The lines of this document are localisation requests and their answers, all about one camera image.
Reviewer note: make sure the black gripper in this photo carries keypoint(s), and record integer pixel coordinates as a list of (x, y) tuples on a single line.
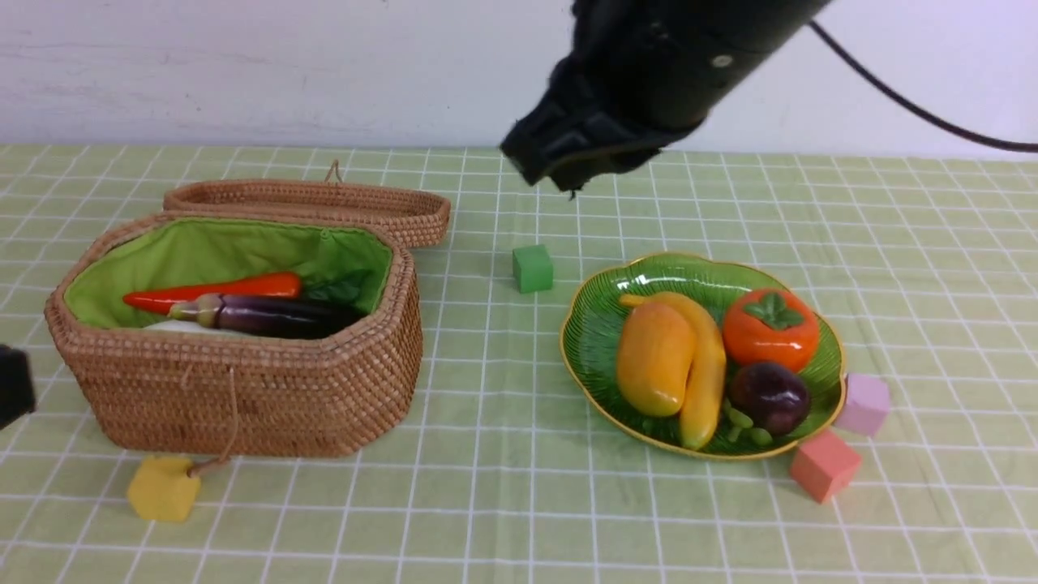
[(574, 134)]

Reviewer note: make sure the orange yellow toy mango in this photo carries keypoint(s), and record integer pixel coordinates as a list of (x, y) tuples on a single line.
[(654, 357)]

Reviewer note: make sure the orange toy persimmon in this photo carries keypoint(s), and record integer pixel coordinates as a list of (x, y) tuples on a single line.
[(771, 324)]

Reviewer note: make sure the yellow toy banana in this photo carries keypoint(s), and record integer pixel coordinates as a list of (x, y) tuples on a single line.
[(698, 416)]

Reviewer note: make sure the purple toy mangosteen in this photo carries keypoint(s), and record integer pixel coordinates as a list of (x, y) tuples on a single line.
[(766, 401)]

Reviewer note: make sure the red toy chili pepper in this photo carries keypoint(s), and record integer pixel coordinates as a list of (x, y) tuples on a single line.
[(235, 289)]

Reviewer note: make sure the dark purple toy eggplant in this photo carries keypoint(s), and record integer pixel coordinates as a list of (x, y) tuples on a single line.
[(291, 318)]

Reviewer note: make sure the white toy radish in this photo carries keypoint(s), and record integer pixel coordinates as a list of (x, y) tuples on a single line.
[(190, 328)]

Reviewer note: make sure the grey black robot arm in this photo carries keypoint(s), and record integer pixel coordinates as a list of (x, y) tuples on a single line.
[(641, 75)]

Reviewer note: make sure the green cube block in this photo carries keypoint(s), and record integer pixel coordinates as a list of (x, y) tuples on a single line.
[(533, 269)]

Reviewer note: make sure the woven wicker basket lid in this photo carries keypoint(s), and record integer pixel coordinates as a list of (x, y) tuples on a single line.
[(414, 218)]

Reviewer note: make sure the green leaf-shaped glass plate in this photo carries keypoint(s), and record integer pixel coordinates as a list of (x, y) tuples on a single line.
[(590, 334)]

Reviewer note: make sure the green checkered tablecloth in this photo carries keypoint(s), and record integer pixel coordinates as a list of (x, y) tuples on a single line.
[(502, 473)]

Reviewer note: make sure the pink cube block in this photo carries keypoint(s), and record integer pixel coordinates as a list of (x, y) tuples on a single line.
[(866, 406)]

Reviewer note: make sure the salmon red cube block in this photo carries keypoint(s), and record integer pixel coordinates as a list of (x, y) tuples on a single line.
[(824, 465)]

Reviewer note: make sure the green fabric basket lining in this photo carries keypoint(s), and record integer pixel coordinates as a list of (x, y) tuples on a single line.
[(333, 264)]

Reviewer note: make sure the woven wicker basket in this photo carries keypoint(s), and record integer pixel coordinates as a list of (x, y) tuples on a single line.
[(258, 396)]

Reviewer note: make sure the yellow cube block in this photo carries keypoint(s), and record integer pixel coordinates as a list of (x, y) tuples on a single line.
[(163, 489)]

